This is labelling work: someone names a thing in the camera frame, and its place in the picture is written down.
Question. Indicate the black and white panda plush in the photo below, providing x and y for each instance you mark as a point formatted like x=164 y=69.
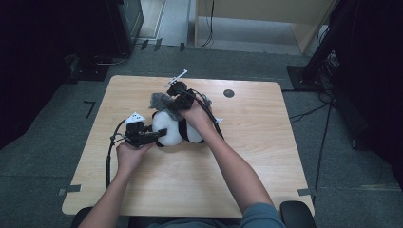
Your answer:
x=166 y=129

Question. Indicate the black metal stand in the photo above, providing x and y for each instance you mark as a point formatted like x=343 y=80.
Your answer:
x=320 y=50

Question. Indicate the dark cabinet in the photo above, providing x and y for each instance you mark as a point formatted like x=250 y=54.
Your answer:
x=130 y=22

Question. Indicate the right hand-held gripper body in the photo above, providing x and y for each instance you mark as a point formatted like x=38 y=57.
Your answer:
x=183 y=99

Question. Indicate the grey floor tape strip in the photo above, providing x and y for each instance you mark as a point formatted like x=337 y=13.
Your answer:
x=304 y=192
x=69 y=189

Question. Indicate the black stand base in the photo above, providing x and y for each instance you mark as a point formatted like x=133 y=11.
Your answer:
x=90 y=71

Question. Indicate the person's left hand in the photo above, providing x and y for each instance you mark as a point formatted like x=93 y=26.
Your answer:
x=130 y=156

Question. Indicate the person's right hand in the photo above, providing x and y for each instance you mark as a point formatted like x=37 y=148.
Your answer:
x=198 y=118

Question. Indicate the dark floor tape piece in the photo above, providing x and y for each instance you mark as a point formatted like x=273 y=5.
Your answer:
x=158 y=44
x=182 y=47
x=144 y=44

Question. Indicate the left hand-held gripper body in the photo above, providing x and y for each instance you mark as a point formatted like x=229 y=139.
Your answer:
x=136 y=134

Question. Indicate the dark round table grommet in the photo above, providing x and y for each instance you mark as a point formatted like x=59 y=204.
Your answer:
x=228 y=93

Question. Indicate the black floor tape mark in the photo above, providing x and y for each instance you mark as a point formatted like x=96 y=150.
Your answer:
x=91 y=107

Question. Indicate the dark curtain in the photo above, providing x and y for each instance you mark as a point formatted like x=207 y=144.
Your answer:
x=38 y=63
x=374 y=79

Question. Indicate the grey fluffy cloth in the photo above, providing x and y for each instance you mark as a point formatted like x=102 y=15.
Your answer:
x=161 y=103

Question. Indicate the person's grey-blue shirt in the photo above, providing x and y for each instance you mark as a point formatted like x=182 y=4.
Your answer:
x=259 y=218

